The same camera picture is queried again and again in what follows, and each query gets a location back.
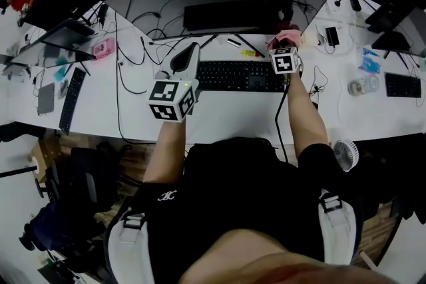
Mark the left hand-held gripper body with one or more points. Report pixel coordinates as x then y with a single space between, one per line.
173 94

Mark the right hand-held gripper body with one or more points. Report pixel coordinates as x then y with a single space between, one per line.
284 61

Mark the pink cloth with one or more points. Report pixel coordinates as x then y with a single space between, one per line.
289 35

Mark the person's right forearm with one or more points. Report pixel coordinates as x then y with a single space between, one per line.
304 116

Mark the person's left forearm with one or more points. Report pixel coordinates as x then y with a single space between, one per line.
168 149

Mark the yellow marker pen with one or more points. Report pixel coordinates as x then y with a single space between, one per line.
249 53

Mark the black full-size keyboard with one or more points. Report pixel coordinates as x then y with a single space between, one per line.
239 76

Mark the black power adapter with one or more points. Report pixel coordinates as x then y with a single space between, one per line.
332 36

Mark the silver and black usb stick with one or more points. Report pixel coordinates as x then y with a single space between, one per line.
233 43

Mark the beige tape roll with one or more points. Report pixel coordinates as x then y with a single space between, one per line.
356 87

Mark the pink handheld device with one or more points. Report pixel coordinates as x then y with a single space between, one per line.
103 48

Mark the blue plastic packet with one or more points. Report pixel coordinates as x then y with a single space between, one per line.
370 61

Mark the clear tape roll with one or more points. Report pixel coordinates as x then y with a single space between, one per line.
372 83

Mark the black power brick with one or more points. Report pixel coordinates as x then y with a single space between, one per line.
355 3

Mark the black slim keyboard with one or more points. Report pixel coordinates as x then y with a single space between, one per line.
71 99

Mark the small white desk fan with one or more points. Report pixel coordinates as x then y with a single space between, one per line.
346 155

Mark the person's black shirt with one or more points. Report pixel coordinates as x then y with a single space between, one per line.
233 196

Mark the black compact keyboard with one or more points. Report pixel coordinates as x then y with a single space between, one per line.
403 85

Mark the black office chair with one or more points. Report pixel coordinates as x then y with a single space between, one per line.
83 176

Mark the grey tablet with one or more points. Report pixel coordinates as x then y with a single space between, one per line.
46 98

